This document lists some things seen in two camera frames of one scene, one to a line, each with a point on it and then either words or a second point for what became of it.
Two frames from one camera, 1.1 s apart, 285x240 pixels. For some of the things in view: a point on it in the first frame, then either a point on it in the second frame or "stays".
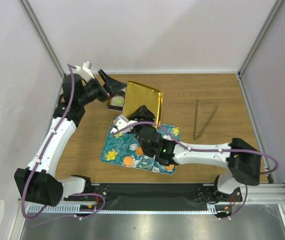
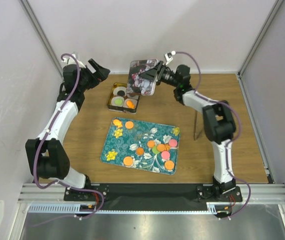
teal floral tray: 124,148 stays
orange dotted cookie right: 170,167 stays
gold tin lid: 137,95 to 137,84
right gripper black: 144,114 to 156,73
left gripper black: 111,85 to 102,73
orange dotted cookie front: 128,161 stays
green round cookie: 118,102 stays
